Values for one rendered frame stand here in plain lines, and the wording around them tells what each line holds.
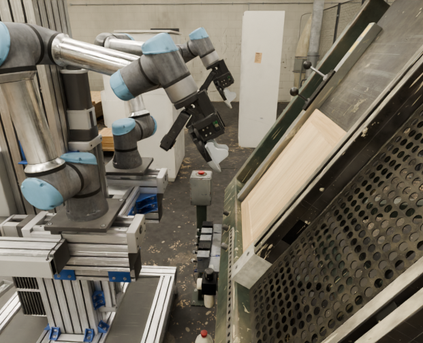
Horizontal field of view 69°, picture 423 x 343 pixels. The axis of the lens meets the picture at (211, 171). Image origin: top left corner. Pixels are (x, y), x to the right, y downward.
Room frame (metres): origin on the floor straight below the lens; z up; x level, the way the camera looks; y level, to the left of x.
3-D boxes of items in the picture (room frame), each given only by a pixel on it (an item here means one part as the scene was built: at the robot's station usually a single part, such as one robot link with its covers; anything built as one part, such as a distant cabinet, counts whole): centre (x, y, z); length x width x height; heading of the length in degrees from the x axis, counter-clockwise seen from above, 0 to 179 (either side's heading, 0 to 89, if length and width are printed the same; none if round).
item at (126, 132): (1.52, 0.44, 1.20); 0.13 x 0.12 x 0.14; 151
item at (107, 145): (4.79, 1.56, 0.15); 0.61 x 0.52 x 0.31; 177
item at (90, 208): (1.02, 0.47, 1.09); 0.15 x 0.15 x 0.10
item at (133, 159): (1.52, 0.44, 1.09); 0.15 x 0.15 x 0.10
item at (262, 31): (5.25, -0.78, 1.03); 0.61 x 0.58 x 2.05; 177
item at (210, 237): (1.19, 0.02, 0.69); 0.50 x 0.14 x 0.24; 176
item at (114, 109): (5.69, 1.50, 0.36); 0.80 x 0.58 x 0.72; 177
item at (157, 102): (3.99, 0.70, 0.88); 0.90 x 0.60 x 1.75; 177
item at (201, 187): (1.63, 0.06, 0.84); 0.12 x 0.12 x 0.18; 86
